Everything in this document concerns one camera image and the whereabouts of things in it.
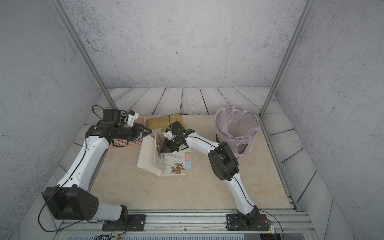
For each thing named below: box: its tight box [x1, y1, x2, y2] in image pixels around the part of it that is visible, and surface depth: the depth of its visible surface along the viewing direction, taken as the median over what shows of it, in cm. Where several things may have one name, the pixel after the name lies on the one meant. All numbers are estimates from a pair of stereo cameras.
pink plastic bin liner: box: [214, 106, 259, 159], surface depth 89 cm
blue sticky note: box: [185, 160, 192, 169], surface depth 96 cm
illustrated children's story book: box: [137, 132, 186, 177], surface depth 91 cm
